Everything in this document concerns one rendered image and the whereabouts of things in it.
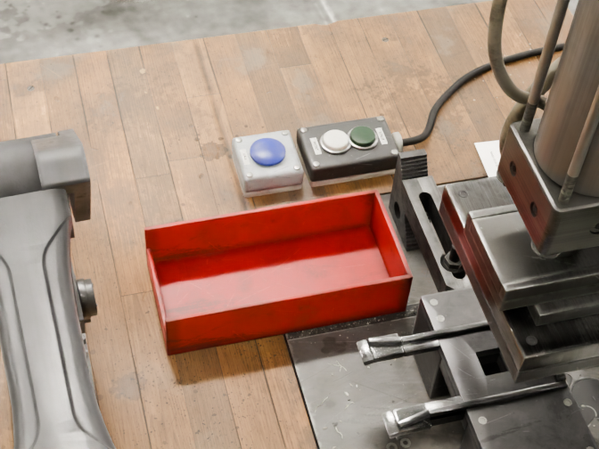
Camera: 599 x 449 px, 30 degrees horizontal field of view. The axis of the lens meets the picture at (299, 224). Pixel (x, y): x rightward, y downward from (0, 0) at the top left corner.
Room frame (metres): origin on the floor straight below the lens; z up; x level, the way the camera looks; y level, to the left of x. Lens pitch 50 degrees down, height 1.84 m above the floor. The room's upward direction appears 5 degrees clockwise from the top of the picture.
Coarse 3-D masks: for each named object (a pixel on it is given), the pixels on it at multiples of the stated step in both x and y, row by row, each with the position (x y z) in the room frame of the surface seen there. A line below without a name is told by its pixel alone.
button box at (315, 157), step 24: (480, 72) 1.05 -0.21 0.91; (360, 120) 0.92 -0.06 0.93; (384, 120) 0.93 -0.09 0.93; (432, 120) 0.95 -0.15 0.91; (312, 144) 0.88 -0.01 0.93; (384, 144) 0.89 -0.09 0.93; (408, 144) 0.91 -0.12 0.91; (312, 168) 0.84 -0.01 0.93; (336, 168) 0.85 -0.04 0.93; (360, 168) 0.86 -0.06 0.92; (384, 168) 0.87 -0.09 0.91
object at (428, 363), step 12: (420, 312) 0.63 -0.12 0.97; (420, 324) 0.63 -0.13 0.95; (420, 360) 0.61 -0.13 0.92; (432, 360) 0.59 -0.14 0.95; (480, 360) 0.58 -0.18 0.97; (492, 360) 0.59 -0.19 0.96; (420, 372) 0.60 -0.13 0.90; (432, 372) 0.58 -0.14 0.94; (444, 372) 0.56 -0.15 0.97; (492, 372) 0.60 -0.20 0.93; (432, 384) 0.58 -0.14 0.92; (444, 384) 0.58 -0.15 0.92; (432, 396) 0.58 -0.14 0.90; (468, 432) 0.50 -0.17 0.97; (468, 444) 0.50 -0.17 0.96
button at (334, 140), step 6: (330, 132) 0.89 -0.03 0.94; (336, 132) 0.89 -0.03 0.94; (342, 132) 0.89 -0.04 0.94; (324, 138) 0.88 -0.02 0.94; (330, 138) 0.88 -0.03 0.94; (336, 138) 0.88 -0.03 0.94; (342, 138) 0.88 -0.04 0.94; (348, 138) 0.88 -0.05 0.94; (324, 144) 0.87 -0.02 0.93; (330, 144) 0.87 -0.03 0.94; (336, 144) 0.87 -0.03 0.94; (342, 144) 0.87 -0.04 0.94; (336, 150) 0.87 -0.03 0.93
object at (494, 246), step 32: (448, 192) 0.63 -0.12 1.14; (480, 192) 0.64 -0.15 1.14; (448, 224) 0.62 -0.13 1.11; (480, 224) 0.56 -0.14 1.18; (512, 224) 0.57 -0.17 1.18; (480, 256) 0.54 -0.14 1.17; (512, 256) 0.54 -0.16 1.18; (576, 256) 0.54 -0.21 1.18; (480, 288) 0.55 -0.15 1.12; (512, 288) 0.51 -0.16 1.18; (544, 288) 0.51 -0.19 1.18; (576, 288) 0.52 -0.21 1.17; (512, 320) 0.51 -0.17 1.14; (544, 320) 0.50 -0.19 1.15; (576, 320) 0.51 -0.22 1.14; (512, 352) 0.49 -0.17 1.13; (544, 352) 0.48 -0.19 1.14; (576, 352) 0.49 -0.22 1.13
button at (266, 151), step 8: (256, 144) 0.86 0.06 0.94; (264, 144) 0.86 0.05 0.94; (272, 144) 0.86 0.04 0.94; (280, 144) 0.87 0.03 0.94; (256, 152) 0.85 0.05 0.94; (264, 152) 0.85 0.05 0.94; (272, 152) 0.85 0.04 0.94; (280, 152) 0.85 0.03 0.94; (256, 160) 0.84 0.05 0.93; (264, 160) 0.84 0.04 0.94; (272, 160) 0.84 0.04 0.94; (280, 160) 0.84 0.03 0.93
